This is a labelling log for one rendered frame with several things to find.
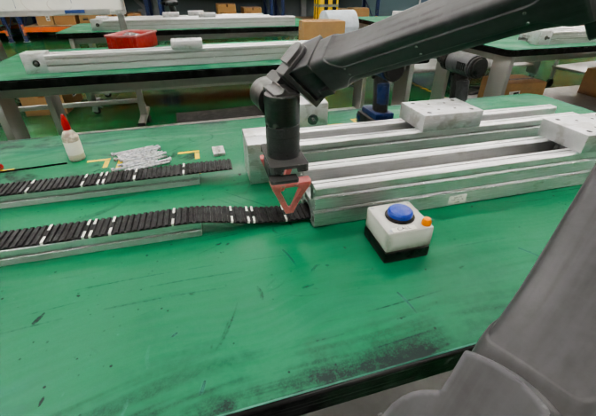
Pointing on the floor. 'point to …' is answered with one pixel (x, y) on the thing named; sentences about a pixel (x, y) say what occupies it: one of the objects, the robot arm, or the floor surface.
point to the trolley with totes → (570, 68)
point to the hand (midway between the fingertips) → (284, 198)
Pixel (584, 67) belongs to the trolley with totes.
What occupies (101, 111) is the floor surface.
